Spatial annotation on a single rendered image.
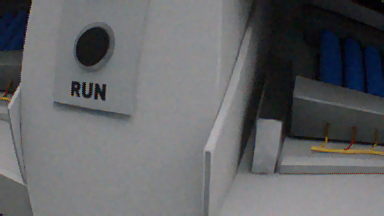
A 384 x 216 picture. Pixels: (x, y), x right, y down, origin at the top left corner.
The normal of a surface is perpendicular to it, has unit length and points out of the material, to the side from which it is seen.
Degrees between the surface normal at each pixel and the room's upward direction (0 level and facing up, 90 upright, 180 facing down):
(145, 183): 90
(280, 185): 19
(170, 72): 90
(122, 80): 90
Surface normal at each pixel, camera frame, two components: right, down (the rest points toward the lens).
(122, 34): -0.22, 0.26
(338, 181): 0.00, -0.82
